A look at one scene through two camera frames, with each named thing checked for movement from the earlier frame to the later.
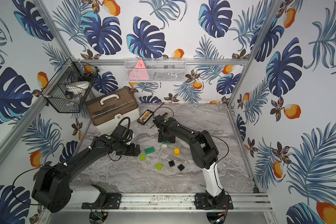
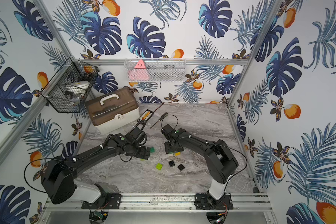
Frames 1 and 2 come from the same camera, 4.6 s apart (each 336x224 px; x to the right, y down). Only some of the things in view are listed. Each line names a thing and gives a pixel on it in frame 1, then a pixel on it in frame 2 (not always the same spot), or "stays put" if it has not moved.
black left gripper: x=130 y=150 -> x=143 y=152
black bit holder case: x=144 y=117 stays put
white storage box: x=104 y=111 stays put
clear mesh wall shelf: x=155 y=69 stays put
